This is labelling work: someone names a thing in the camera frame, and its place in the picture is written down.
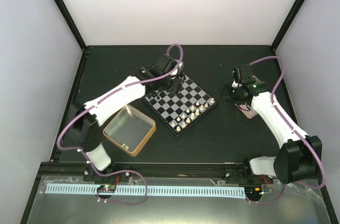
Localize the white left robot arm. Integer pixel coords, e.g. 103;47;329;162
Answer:
68;52;183;181

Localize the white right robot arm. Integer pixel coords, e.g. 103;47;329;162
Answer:
223;64;322;184

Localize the black and white chessboard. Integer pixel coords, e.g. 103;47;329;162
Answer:
143;74;218;137

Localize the tan sweet bear tin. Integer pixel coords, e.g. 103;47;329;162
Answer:
103;105;156;157

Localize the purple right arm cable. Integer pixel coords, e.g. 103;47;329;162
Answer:
249;55;327;189

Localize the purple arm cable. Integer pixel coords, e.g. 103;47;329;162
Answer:
249;55;327;189
57;44;184;152

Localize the black aluminium rail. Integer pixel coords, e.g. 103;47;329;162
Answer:
85;163;274;184

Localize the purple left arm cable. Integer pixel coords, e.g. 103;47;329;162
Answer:
57;44;184;152

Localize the black corner frame post right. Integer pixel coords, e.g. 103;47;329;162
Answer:
270;0;305;51

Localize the black corner frame post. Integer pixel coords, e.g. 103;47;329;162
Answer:
270;0;305;51
53;0;87;51

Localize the white slotted cable duct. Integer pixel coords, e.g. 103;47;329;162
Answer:
45;184;246;199

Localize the black corner frame post left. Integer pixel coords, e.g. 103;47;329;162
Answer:
53;0;87;51

